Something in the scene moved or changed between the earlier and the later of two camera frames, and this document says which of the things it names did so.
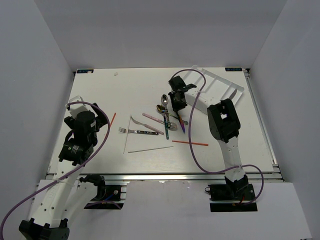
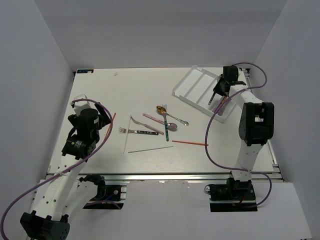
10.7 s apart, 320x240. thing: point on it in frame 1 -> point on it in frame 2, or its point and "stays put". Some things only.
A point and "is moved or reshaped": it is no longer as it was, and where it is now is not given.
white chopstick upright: x=126 y=140 stays put
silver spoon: x=164 y=100 -> x=212 y=98
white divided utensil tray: x=217 y=88 stays put
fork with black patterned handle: x=124 y=130 stays put
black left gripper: x=100 y=119 stays put
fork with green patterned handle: x=164 y=111 stays put
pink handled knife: x=147 y=126 stays put
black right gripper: x=175 y=107 -> x=216 y=88
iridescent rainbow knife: x=182 y=123 is moved or reshaped
